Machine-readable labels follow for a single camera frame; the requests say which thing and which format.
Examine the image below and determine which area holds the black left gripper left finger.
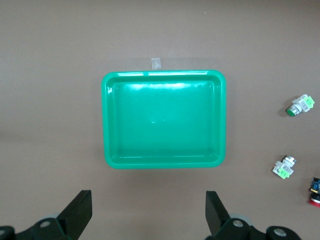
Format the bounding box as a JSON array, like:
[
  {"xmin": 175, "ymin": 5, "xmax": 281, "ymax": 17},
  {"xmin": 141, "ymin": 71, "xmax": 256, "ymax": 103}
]
[{"xmin": 0, "ymin": 189, "xmax": 93, "ymax": 240}]

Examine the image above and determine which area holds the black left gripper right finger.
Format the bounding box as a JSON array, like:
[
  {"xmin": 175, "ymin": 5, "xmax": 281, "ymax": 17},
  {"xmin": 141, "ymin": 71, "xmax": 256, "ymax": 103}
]
[{"xmin": 205, "ymin": 190, "xmax": 301, "ymax": 240}]

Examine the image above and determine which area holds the green push button white base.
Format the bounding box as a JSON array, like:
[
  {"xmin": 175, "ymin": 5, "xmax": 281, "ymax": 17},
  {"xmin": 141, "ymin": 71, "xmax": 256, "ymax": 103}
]
[
  {"xmin": 271, "ymin": 155, "xmax": 298, "ymax": 180},
  {"xmin": 285, "ymin": 94, "xmax": 316, "ymax": 118}
]

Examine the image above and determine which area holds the red push button blue base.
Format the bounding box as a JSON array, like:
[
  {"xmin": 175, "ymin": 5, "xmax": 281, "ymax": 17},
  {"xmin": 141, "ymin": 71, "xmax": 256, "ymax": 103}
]
[{"xmin": 307, "ymin": 176, "xmax": 320, "ymax": 208}]

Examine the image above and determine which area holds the green plastic tray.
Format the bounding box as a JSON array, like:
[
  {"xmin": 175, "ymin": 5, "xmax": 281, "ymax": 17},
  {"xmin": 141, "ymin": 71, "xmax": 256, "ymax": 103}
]
[{"xmin": 101, "ymin": 69, "xmax": 228, "ymax": 170}]

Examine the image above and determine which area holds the brown table mat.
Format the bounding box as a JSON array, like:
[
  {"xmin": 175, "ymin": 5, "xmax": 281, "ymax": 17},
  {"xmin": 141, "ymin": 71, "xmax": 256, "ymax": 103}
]
[{"xmin": 0, "ymin": 0, "xmax": 320, "ymax": 240}]

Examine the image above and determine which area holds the clear tape piece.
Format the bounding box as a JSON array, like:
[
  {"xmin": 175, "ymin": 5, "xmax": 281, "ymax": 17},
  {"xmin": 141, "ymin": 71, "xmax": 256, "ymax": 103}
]
[{"xmin": 151, "ymin": 57, "xmax": 162, "ymax": 71}]

